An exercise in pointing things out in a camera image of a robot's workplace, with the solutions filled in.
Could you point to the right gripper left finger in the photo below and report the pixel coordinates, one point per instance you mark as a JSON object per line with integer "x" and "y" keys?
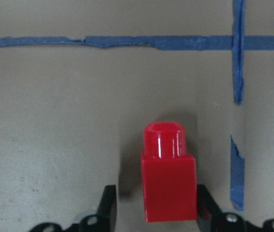
{"x": 107, "y": 209}

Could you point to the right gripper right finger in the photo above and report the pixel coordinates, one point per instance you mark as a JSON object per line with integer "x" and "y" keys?
{"x": 208, "y": 210}

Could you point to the red toy block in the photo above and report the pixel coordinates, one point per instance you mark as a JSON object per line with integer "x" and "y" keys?
{"x": 168, "y": 173}

